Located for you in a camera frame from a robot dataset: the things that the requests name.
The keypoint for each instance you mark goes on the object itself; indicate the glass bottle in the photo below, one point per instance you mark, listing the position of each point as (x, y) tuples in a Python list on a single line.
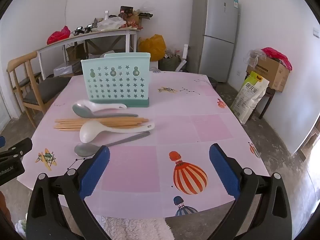
[(106, 15)]

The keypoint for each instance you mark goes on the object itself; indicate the dark brown box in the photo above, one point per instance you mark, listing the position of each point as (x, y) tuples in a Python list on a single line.
[(126, 11)]

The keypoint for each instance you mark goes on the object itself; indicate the grey flat box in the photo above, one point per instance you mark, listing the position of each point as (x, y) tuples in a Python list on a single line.
[(65, 68)]

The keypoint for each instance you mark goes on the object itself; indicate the green bag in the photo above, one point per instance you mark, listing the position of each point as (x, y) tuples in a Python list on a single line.
[(170, 63)]

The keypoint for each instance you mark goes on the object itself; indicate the white fleece cloth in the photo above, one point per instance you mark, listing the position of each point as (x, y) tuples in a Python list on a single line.
[(135, 230)]

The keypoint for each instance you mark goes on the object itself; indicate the white plastic bag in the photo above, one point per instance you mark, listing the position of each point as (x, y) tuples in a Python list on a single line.
[(110, 23)]

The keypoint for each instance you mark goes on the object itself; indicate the dark wooden stool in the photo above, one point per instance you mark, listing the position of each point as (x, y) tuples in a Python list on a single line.
[(268, 93)]

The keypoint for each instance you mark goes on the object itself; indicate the brown cardboard box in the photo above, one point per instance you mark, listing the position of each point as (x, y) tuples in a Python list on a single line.
[(75, 51)]

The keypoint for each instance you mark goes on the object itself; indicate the white side table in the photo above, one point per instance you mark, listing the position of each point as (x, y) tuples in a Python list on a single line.
[(82, 36)]

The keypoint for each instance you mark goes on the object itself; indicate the black device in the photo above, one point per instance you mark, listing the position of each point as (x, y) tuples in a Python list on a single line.
[(88, 28), (78, 30)]

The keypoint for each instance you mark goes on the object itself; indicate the wooden chair with grey seat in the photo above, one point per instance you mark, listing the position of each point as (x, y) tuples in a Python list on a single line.
[(47, 90), (30, 78)]

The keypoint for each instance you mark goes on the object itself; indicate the clear plastic bag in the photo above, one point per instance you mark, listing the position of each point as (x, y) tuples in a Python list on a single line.
[(252, 56)]

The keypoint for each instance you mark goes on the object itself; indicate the yellow plastic bag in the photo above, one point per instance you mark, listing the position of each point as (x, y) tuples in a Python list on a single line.
[(152, 46)]

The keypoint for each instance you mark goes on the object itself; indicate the silver refrigerator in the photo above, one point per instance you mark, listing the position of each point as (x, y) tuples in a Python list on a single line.
[(217, 30)]

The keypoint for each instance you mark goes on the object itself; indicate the large white plastic spoon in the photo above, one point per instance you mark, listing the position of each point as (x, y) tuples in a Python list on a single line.
[(90, 132)]

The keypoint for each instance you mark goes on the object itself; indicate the white wall socket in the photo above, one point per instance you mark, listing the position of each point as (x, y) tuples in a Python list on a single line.
[(316, 32)]

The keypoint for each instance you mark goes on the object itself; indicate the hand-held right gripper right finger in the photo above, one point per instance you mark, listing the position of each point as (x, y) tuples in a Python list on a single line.
[(225, 172)]

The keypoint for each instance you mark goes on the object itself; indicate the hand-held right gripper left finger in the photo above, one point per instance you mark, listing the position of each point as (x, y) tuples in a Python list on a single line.
[(95, 172)]

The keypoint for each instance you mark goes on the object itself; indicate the white and yellow sack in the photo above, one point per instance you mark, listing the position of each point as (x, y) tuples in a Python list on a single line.
[(247, 97)]

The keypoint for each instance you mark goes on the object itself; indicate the small white plastic spoon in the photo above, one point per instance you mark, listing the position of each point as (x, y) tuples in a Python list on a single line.
[(106, 107)]

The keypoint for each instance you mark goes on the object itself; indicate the mint green utensil holder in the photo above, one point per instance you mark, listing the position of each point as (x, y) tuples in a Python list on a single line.
[(115, 97)]

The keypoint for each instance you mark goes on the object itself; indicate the red bag with black items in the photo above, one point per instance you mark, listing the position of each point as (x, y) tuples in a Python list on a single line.
[(277, 54)]

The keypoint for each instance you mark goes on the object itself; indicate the bundle of wooden chopsticks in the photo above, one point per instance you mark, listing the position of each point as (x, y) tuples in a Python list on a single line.
[(70, 125)]

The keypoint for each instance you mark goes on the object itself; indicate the red plastic bag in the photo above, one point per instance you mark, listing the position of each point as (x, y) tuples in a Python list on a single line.
[(58, 36)]

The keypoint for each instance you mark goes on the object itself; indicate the white carton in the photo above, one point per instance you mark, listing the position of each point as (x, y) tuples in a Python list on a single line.
[(185, 55)]

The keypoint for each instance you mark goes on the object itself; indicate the metal spoon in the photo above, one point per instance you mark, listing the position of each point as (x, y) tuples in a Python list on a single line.
[(85, 150), (82, 111)]

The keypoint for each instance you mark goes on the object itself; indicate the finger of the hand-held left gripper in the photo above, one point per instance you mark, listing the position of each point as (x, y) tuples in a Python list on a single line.
[(2, 141), (18, 148)]

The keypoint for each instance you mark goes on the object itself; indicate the crumpled clear packaging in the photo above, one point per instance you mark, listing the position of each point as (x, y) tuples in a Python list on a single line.
[(143, 12)]

